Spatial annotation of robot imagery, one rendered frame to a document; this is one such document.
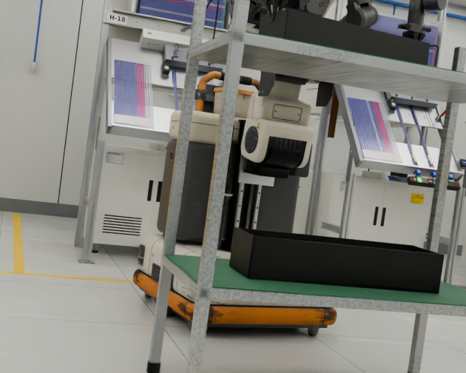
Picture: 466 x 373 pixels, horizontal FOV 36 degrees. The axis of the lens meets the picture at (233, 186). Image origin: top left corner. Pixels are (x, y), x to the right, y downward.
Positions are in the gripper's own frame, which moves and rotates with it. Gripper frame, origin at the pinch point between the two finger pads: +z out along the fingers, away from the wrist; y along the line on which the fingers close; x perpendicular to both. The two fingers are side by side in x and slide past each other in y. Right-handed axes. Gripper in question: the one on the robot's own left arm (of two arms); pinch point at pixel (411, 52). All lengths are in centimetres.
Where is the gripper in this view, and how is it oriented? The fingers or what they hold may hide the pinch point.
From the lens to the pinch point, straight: 268.0
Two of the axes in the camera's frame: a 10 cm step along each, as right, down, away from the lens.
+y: 8.9, 0.9, 4.6
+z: -1.2, 9.9, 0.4
